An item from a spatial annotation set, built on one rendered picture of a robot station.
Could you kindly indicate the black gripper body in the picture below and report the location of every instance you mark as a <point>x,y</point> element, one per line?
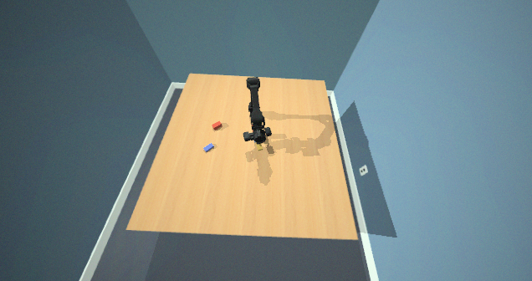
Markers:
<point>248,136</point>

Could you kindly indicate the red-orange rectangular block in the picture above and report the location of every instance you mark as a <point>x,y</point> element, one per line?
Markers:
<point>217,125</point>

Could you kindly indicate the blue flat bar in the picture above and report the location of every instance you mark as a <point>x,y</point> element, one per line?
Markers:
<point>208,147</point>

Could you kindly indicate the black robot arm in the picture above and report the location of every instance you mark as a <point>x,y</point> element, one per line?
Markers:
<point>253,84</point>

